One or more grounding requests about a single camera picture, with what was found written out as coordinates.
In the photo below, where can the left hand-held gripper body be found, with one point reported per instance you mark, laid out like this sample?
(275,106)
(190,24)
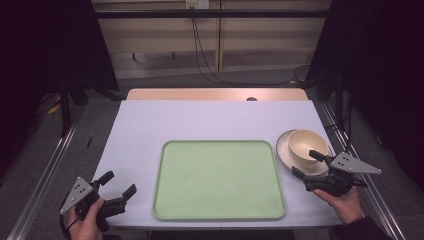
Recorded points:
(87,196)

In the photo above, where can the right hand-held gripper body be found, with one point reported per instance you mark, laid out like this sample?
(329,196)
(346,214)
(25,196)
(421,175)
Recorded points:
(340,175)

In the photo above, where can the cream bowl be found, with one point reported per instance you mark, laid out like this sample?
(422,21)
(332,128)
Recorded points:
(307,145)

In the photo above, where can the cream plate with dark rim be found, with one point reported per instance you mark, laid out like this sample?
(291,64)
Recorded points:
(284,148)

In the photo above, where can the green tray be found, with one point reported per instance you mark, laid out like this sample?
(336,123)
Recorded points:
(218,180)

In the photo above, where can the person's left hand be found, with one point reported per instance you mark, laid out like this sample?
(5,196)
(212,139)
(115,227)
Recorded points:
(86,223)

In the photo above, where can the person's right hand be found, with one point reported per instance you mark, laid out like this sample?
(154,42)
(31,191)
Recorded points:
(342,204)

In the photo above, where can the black metal stand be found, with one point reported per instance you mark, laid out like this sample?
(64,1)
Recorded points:
(65,106)
(338,100)

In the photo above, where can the white table mat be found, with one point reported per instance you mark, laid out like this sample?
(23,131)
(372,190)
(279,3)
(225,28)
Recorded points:
(213,120)

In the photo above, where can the black curtain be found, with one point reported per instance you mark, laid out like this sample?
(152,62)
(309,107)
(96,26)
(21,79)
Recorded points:
(50,50)
(376,66)

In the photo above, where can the black horizontal bar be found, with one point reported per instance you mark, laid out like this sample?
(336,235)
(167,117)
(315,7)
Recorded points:
(206,13)

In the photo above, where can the aluminium rail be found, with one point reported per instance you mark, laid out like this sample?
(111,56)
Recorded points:
(43,180)
(363,173)

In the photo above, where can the white wall socket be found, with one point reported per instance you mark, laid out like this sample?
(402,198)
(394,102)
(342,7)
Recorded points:
(197,3)

